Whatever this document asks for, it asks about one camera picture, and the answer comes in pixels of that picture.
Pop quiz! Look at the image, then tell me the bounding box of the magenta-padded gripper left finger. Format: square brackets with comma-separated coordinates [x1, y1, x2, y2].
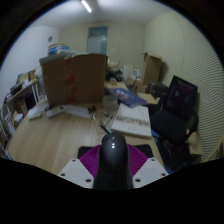
[57, 144, 103, 190]

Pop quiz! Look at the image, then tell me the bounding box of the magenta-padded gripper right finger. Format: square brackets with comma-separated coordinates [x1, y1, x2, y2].
[127, 144, 169, 190]

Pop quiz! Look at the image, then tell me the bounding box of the black computer mouse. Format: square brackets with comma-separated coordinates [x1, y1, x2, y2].
[93, 132, 134, 191]

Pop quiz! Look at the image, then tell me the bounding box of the black office chair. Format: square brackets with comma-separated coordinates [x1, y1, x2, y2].
[149, 75, 200, 158]

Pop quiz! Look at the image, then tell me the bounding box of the black marker pen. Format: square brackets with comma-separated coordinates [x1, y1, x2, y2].
[98, 121, 114, 135]

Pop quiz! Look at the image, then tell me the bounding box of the thick white book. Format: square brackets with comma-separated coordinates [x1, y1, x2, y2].
[110, 102, 153, 139]

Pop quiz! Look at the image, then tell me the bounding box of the white paper sheet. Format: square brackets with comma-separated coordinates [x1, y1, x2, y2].
[64, 104, 94, 120]

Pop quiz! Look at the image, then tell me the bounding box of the blue book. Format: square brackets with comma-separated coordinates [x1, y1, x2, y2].
[105, 87, 148, 108]

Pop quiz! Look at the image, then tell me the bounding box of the clear plastic container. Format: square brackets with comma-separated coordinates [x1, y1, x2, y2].
[101, 94, 120, 110]

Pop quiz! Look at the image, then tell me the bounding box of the cluttered shelf unit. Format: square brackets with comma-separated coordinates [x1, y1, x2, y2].
[0, 68, 43, 158]

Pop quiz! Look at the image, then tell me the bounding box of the large brown cardboard box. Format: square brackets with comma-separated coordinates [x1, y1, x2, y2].
[39, 53, 108, 108]

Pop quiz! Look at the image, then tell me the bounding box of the small open cardboard box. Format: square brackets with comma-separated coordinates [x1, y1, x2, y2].
[139, 52, 163, 87]

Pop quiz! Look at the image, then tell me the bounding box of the blue and white carton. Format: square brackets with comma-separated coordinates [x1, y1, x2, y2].
[47, 43, 70, 56]

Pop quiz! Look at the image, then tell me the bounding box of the grey door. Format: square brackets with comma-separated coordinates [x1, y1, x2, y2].
[86, 26, 109, 56]

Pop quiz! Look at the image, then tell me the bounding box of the ceiling tube light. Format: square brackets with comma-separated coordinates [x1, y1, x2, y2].
[80, 0, 93, 14]

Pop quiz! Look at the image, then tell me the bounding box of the white cable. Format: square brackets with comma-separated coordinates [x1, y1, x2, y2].
[91, 109, 118, 129]

